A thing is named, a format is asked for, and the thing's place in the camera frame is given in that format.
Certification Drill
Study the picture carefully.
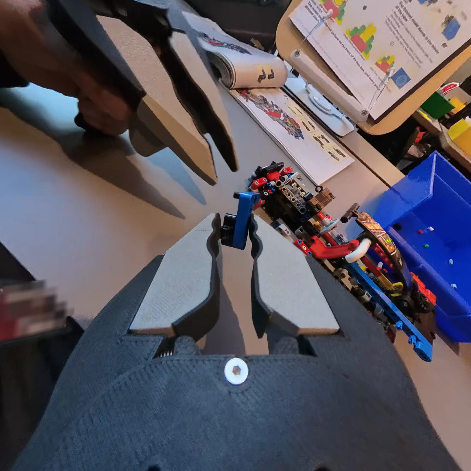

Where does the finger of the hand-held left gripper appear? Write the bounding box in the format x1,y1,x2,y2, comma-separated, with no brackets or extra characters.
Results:
97,16,219,186
161,30,240,173

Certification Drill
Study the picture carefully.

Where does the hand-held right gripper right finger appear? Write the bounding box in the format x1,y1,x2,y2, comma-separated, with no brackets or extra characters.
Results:
249,214,340,339

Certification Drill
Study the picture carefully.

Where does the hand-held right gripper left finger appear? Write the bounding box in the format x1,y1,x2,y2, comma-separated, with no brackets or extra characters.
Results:
129,213,222,342

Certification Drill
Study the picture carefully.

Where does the blue L-shaped toy beam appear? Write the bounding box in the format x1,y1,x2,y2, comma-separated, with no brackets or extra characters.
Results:
234,191,261,251

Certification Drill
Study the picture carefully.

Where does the person's left hand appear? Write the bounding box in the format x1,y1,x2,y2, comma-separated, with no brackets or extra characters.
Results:
0,0,133,137

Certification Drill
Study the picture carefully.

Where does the partly built toy car chassis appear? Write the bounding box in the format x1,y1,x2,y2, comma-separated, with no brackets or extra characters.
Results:
248,161,436,363

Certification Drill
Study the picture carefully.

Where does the wooden document stand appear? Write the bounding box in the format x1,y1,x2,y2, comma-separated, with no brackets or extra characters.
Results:
275,0,471,136

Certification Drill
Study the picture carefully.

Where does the open building instruction booklet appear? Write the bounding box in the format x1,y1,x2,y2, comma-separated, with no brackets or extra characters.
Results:
182,11,355,186

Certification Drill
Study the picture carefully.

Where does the white stand base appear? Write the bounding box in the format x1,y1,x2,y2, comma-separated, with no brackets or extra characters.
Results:
283,74,355,137

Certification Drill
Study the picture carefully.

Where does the blue plastic bin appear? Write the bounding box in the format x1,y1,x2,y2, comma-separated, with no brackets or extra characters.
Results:
372,150,471,343

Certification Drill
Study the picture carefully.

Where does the printed instruction sheet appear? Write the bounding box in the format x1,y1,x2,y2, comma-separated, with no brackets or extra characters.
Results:
289,0,471,122

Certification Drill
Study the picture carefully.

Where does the yellow plastic block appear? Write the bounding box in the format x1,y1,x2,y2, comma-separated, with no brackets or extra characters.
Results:
447,118,471,151

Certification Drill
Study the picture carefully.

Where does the green plastic block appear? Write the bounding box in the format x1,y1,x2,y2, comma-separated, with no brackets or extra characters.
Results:
420,91,455,120

